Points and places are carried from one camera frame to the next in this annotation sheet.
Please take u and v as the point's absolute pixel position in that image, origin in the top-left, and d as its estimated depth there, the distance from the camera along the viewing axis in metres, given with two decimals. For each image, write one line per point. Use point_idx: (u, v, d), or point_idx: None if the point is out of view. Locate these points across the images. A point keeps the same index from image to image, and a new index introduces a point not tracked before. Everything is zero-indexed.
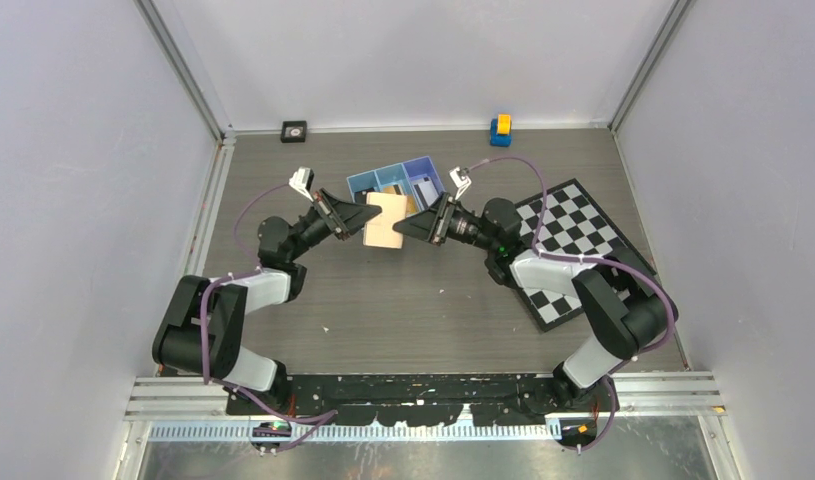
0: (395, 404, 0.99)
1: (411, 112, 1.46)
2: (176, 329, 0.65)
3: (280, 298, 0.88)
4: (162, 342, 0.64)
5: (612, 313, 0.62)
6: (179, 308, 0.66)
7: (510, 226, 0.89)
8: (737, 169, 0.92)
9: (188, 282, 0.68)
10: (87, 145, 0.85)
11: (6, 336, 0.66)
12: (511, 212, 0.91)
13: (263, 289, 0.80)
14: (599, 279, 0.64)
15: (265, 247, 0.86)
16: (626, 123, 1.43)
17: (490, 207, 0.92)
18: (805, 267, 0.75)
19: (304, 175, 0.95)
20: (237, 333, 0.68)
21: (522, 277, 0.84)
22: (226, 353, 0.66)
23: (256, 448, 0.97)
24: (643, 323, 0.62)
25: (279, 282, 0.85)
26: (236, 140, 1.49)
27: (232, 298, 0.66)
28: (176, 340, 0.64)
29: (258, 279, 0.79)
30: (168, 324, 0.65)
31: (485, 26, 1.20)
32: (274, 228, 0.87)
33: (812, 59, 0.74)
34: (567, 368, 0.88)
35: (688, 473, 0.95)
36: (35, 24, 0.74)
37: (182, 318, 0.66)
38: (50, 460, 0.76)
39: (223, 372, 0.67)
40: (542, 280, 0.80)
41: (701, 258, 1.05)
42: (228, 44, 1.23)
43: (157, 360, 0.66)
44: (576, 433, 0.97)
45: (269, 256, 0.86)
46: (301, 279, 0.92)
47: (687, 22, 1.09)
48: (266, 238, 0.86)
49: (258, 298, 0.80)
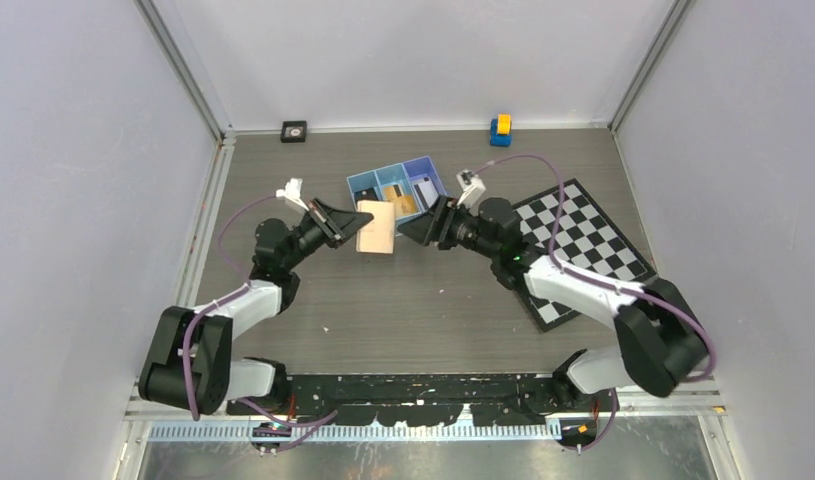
0: (395, 404, 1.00)
1: (411, 113, 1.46)
2: (161, 366, 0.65)
3: (271, 311, 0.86)
4: (150, 379, 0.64)
5: (651, 350, 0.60)
6: (162, 346, 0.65)
7: (508, 223, 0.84)
8: (738, 168, 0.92)
9: (170, 315, 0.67)
10: (86, 144, 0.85)
11: (7, 335, 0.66)
12: (506, 210, 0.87)
13: (251, 310, 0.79)
14: (638, 315, 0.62)
15: (263, 246, 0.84)
16: (626, 123, 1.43)
17: (483, 208, 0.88)
18: (805, 266, 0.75)
19: (299, 184, 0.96)
20: (225, 365, 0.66)
21: (537, 288, 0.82)
22: (216, 388, 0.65)
23: (256, 448, 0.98)
24: (680, 359, 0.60)
25: (267, 298, 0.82)
26: (236, 140, 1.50)
27: (216, 334, 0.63)
28: (163, 377, 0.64)
29: (246, 299, 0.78)
30: (152, 362, 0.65)
31: (485, 26, 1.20)
32: (272, 228, 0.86)
33: (812, 59, 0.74)
34: (571, 372, 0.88)
35: (688, 473, 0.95)
36: (36, 23, 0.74)
37: (166, 355, 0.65)
38: (51, 460, 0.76)
39: (216, 405, 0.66)
40: (563, 299, 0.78)
41: (701, 258, 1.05)
42: (228, 44, 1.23)
43: (145, 397, 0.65)
44: (576, 433, 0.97)
45: (266, 255, 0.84)
46: (294, 288, 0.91)
47: (687, 23, 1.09)
48: (264, 237, 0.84)
49: (245, 320, 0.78)
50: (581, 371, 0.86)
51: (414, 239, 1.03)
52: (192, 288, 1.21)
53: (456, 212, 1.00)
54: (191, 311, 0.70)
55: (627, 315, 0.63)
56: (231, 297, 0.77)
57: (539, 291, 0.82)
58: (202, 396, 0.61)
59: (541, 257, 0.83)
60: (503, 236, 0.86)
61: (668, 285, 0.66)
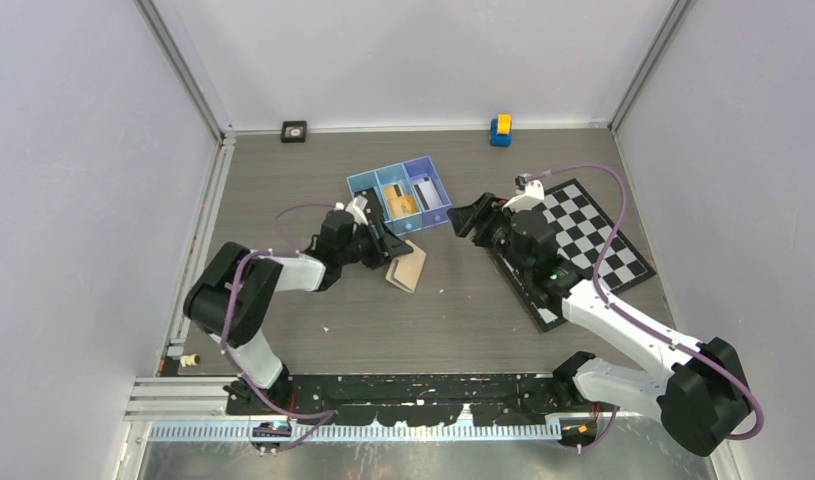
0: (395, 404, 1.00)
1: (411, 112, 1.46)
2: (209, 288, 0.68)
3: (311, 284, 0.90)
4: (194, 297, 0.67)
5: (702, 416, 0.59)
6: (216, 271, 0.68)
7: (543, 237, 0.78)
8: (738, 168, 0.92)
9: (228, 248, 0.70)
10: (86, 145, 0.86)
11: (6, 335, 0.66)
12: (542, 223, 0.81)
13: (293, 272, 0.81)
14: (696, 383, 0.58)
15: (328, 224, 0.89)
16: (626, 123, 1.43)
17: (518, 220, 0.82)
18: (804, 266, 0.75)
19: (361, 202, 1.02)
20: (264, 304, 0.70)
21: (571, 313, 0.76)
22: (251, 321, 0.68)
23: (256, 448, 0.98)
24: (728, 425, 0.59)
25: (312, 272, 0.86)
26: (236, 140, 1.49)
27: (269, 272, 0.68)
28: (208, 298, 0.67)
29: (294, 260, 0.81)
30: (202, 282, 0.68)
31: (485, 26, 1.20)
32: (343, 213, 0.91)
33: (811, 59, 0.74)
34: (576, 378, 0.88)
35: (688, 473, 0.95)
36: (36, 23, 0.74)
37: (216, 281, 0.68)
38: (50, 460, 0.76)
39: (243, 336, 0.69)
40: (599, 331, 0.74)
41: (701, 257, 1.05)
42: (229, 44, 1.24)
43: (186, 313, 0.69)
44: (576, 433, 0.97)
45: (328, 236, 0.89)
46: (334, 275, 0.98)
47: (687, 23, 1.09)
48: (332, 217, 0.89)
49: (287, 278, 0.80)
50: (589, 378, 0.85)
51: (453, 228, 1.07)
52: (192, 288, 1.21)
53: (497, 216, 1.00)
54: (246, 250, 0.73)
55: (682, 379, 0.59)
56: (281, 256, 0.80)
57: (575, 317, 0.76)
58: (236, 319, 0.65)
59: (581, 282, 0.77)
60: (536, 251, 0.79)
61: (726, 347, 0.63)
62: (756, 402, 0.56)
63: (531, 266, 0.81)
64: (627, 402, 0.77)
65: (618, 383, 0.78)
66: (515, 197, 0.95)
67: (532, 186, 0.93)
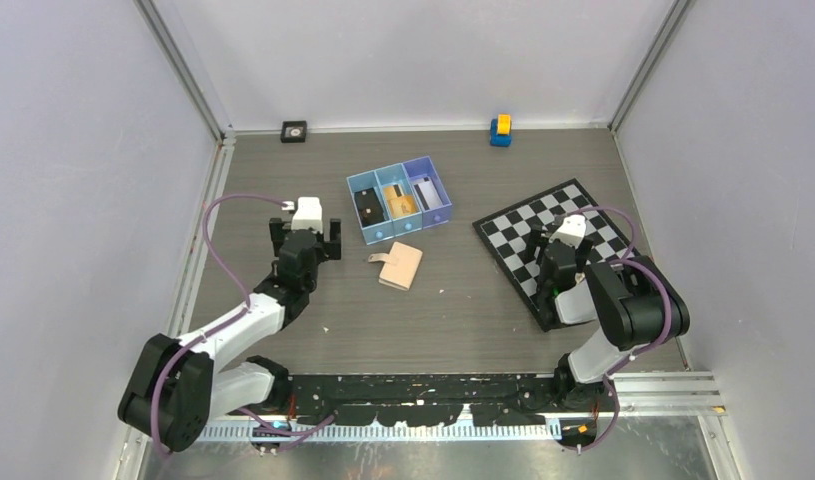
0: (395, 404, 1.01)
1: (411, 112, 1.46)
2: (139, 396, 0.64)
3: (272, 327, 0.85)
4: (125, 407, 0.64)
5: (611, 285, 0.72)
6: (143, 377, 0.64)
7: (565, 267, 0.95)
8: (738, 168, 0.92)
9: (154, 347, 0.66)
10: (87, 145, 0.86)
11: (7, 336, 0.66)
12: (569, 256, 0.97)
13: (241, 337, 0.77)
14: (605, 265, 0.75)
15: (287, 249, 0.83)
16: (626, 124, 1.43)
17: (549, 246, 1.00)
18: (804, 266, 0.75)
19: (318, 206, 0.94)
20: (201, 404, 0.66)
21: (562, 310, 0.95)
22: (186, 426, 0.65)
23: (256, 448, 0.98)
24: (648, 314, 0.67)
25: (269, 318, 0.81)
26: (236, 140, 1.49)
27: (193, 375, 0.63)
28: (140, 407, 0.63)
29: (238, 326, 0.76)
30: (132, 390, 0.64)
31: (485, 26, 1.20)
32: (300, 237, 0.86)
33: (812, 58, 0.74)
34: (571, 358, 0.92)
35: (687, 473, 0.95)
36: (36, 23, 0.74)
37: (145, 388, 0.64)
38: (50, 461, 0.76)
39: (185, 438, 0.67)
40: (579, 303, 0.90)
41: (702, 257, 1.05)
42: (228, 44, 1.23)
43: (122, 420, 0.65)
44: (576, 433, 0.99)
45: (289, 260, 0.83)
46: (300, 304, 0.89)
47: (687, 24, 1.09)
48: (290, 242, 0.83)
49: (233, 347, 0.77)
50: (581, 359, 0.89)
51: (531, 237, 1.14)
52: (192, 288, 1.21)
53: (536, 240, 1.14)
54: (178, 343, 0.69)
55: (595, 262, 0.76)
56: (223, 325, 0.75)
57: (567, 314, 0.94)
58: (166, 432, 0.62)
59: None
60: (557, 276, 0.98)
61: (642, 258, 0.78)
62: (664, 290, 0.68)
63: (550, 285, 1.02)
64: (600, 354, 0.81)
65: (592, 338, 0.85)
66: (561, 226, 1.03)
67: (567, 221, 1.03)
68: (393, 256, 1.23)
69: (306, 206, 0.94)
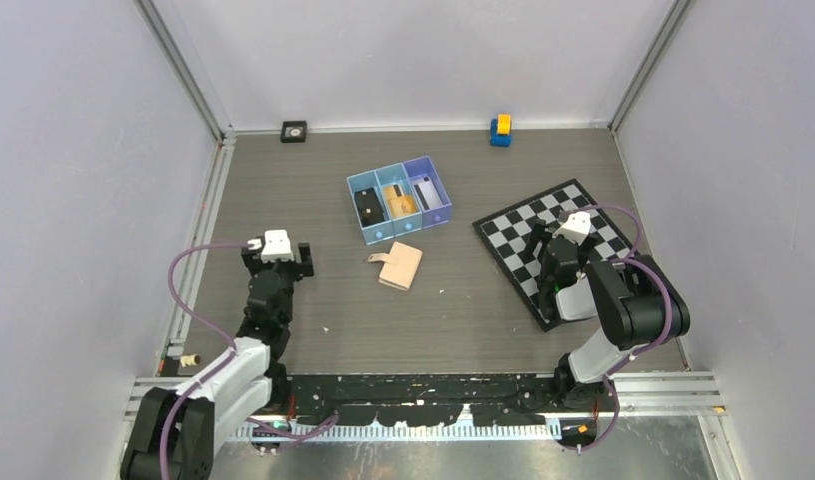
0: (395, 404, 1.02)
1: (411, 112, 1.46)
2: (142, 453, 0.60)
3: (260, 368, 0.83)
4: (129, 467, 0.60)
5: (608, 285, 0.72)
6: (144, 432, 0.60)
7: (566, 262, 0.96)
8: (738, 168, 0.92)
9: (151, 399, 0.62)
10: (87, 145, 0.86)
11: (7, 337, 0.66)
12: (570, 252, 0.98)
13: (235, 380, 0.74)
14: (605, 261, 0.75)
15: (255, 296, 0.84)
16: (626, 124, 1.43)
17: (552, 242, 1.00)
18: (804, 267, 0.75)
19: (286, 236, 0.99)
20: (209, 450, 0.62)
21: (566, 310, 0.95)
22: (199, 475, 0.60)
23: (256, 448, 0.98)
24: (646, 313, 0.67)
25: (257, 357, 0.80)
26: (236, 140, 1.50)
27: (197, 420, 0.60)
28: (144, 467, 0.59)
29: (231, 369, 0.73)
30: (134, 448, 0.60)
31: (485, 26, 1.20)
32: (266, 280, 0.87)
33: (812, 58, 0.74)
34: (571, 359, 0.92)
35: (687, 473, 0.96)
36: (36, 24, 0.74)
37: (147, 441, 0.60)
38: (50, 462, 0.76)
39: None
40: (580, 300, 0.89)
41: (702, 257, 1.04)
42: (228, 44, 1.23)
43: None
44: (576, 433, 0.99)
45: (259, 307, 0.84)
46: (283, 342, 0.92)
47: (687, 24, 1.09)
48: (256, 287, 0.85)
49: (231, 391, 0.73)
50: (581, 360, 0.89)
51: (533, 236, 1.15)
52: (192, 288, 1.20)
53: (539, 235, 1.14)
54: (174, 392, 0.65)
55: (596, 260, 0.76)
56: (214, 372, 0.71)
57: (567, 310, 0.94)
58: None
59: None
60: (557, 271, 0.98)
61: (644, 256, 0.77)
62: (665, 290, 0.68)
63: (551, 281, 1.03)
64: (600, 354, 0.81)
65: (591, 337, 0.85)
66: (566, 222, 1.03)
67: (572, 218, 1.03)
68: (392, 256, 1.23)
69: (275, 237, 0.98)
